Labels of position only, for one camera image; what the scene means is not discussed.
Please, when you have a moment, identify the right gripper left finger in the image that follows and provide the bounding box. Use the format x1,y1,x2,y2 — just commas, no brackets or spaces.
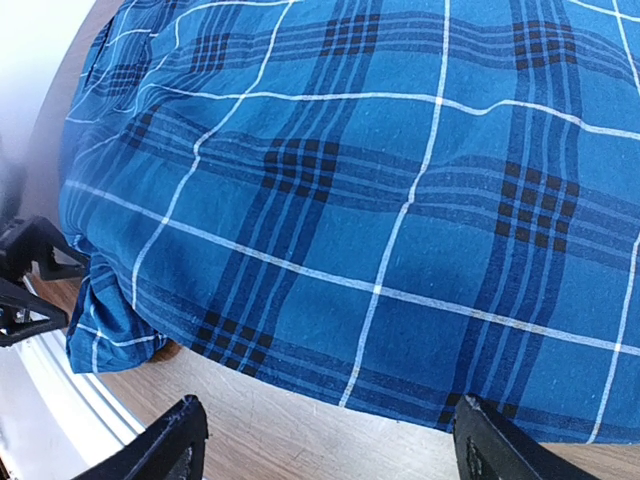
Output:
77,395,208,480

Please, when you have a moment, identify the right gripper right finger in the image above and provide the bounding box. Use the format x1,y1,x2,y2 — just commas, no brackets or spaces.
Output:
453,394,594,480

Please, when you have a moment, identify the blue plaid long sleeve shirt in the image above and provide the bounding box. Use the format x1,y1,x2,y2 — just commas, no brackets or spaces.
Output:
59,0,639,444

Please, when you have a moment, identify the front aluminium rail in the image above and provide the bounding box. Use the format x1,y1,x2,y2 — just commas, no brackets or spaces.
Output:
1,332,145,479

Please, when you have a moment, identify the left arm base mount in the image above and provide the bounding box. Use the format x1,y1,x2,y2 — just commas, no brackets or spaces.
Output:
0,214,91,349

